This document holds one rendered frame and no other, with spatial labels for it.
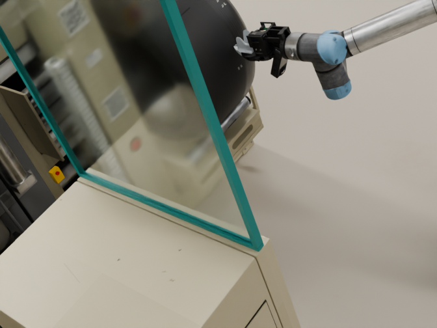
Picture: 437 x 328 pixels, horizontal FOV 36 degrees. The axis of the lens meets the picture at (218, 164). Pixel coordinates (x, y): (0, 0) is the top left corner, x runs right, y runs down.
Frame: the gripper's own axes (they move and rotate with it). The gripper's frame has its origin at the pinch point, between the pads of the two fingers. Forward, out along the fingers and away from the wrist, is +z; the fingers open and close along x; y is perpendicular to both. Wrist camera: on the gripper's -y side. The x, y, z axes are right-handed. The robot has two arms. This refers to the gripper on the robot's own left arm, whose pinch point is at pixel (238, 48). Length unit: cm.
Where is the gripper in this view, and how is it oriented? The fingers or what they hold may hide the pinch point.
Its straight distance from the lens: 196.2
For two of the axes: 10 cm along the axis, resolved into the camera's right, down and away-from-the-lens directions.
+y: -3.6, -7.3, -5.8
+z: -7.2, -1.7, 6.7
